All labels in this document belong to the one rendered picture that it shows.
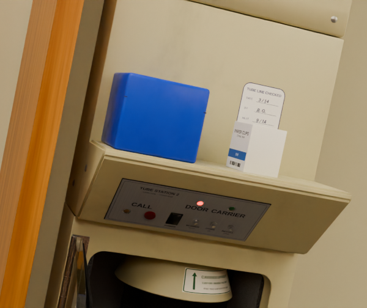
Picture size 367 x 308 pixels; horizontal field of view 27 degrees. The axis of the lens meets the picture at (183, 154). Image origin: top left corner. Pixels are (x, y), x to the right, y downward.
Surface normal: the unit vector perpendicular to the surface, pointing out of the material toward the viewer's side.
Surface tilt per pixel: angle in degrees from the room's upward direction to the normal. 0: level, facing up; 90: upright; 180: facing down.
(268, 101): 90
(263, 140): 90
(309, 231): 135
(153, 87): 90
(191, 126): 90
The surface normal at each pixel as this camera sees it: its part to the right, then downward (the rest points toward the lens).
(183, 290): 0.23, -0.31
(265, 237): 0.04, 0.77
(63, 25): 0.26, 0.11
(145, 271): -0.40, -0.45
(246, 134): -0.90, -0.16
